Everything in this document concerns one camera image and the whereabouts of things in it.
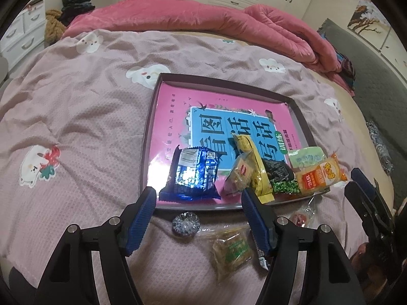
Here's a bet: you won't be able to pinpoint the blue cookie packet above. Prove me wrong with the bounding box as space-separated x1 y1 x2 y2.
159 147 221 202

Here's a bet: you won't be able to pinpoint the small silver foil candy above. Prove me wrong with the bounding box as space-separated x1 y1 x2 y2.
172 212 201 237

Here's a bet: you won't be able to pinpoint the pink rolled duvet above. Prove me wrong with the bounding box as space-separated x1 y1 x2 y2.
63 0 354 94

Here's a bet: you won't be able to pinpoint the colourful clothes by headboard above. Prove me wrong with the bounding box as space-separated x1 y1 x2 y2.
335 50 356 94

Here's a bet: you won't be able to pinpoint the clear green label pastry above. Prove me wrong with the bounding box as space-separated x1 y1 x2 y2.
197 224 253 283

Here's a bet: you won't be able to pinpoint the yellow snack packet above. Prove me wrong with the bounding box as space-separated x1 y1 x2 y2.
233 134 274 204

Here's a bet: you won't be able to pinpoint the dark shallow tray box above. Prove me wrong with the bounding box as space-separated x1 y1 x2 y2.
139 72 319 212

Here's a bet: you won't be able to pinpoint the pink blue children's book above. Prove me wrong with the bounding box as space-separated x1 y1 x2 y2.
148 81 309 204

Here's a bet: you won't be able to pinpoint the grey padded headboard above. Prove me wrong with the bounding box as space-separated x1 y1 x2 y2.
318 19 406 209

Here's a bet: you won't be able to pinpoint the pile of dark clothes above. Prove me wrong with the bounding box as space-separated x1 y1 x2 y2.
59 0 95 26

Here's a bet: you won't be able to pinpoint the green pastry packet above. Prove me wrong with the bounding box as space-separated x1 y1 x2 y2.
288 146 326 169

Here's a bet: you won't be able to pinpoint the tree wall painting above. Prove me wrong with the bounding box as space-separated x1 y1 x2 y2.
347 0 391 50

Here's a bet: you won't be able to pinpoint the orange yellow snack bag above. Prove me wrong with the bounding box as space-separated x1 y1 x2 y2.
295 153 348 195

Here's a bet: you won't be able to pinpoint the white drawer cabinet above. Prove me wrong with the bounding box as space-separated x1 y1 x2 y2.
1 0 46 70

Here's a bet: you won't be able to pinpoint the green peas snack bag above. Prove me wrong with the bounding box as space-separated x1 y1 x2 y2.
262 159 300 195

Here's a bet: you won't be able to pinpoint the pink quilted bedspread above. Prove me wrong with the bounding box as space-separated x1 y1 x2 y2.
0 28 395 305

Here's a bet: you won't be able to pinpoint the small clear red candy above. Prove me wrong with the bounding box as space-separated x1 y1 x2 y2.
289 197 316 228

